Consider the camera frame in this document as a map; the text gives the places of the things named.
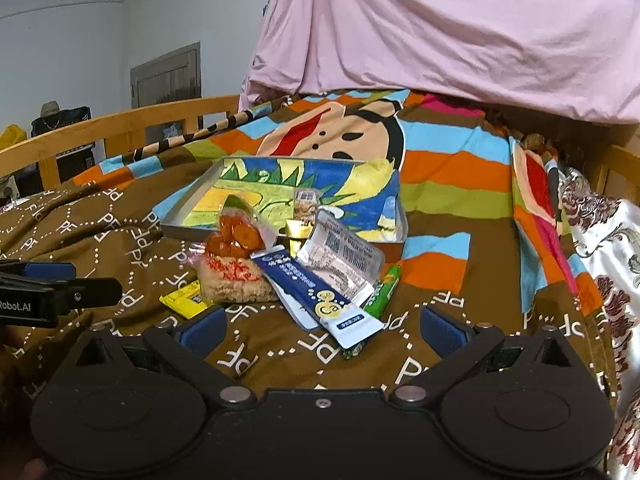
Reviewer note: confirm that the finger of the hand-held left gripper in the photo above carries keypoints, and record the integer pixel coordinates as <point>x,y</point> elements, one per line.
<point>90,292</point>
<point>47,270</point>

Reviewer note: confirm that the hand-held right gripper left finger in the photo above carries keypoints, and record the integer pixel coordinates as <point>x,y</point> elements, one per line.
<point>202,334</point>

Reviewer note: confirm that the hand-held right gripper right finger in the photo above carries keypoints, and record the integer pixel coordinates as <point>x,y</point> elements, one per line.
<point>442,331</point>

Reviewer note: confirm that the yellow snack packet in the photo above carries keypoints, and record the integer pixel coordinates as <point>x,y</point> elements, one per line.
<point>185,300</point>

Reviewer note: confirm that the blue and white snack packet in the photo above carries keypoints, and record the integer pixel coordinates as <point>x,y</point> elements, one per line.
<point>305,285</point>

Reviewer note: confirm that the gold foil snack packet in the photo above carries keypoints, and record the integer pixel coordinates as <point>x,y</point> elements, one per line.
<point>295,240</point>

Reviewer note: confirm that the colourful printed tin box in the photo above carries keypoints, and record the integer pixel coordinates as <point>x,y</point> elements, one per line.
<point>250,185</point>

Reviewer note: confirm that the small white labelled snack packet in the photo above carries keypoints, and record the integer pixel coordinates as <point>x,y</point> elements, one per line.
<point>305,202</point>

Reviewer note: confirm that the puffed rice cake packet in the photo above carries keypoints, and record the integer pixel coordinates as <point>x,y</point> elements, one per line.
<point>235,280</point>

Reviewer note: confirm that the green stick snack packet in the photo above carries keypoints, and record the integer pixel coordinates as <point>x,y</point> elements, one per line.
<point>382,292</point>

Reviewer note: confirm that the orange dried fruit packet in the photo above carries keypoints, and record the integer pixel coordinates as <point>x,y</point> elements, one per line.
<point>235,232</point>

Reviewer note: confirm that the clear barcode snack packet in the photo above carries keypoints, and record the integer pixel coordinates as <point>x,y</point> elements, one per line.
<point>345,250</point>

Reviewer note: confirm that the yellow bag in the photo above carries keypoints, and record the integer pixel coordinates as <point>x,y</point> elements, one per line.
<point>11,137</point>

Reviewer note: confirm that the black crate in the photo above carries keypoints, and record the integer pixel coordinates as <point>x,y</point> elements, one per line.
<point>75,117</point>

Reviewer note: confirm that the grey hat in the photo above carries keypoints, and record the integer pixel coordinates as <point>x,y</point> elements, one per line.
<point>50,110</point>

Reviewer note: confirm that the striped cartoon blanket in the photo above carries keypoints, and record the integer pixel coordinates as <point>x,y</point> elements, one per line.
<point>450,170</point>

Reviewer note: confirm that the floral satin cloth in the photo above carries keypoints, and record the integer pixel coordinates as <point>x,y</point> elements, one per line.
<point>615,260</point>

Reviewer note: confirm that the grey door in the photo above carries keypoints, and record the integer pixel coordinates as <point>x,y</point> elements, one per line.
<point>167,77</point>

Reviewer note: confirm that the pink bed sheet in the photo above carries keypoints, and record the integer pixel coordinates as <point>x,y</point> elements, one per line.
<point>450,30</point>

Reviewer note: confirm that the wooden bed rail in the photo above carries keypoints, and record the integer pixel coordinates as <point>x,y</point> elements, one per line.
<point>125,122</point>

